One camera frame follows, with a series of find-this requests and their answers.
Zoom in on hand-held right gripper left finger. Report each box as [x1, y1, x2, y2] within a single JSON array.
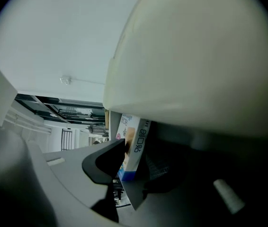
[[27, 138, 126, 223]]

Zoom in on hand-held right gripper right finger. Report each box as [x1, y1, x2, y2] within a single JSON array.
[[124, 145, 250, 227]]

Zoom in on blue printed packet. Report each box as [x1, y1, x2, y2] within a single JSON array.
[[116, 113, 152, 182]]

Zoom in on grey drawer box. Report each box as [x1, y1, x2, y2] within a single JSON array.
[[102, 0, 268, 210]]

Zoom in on black metal grid rack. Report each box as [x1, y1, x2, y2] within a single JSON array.
[[61, 128, 74, 152]]

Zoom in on white wall conduit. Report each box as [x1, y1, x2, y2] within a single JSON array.
[[70, 78, 107, 85]]

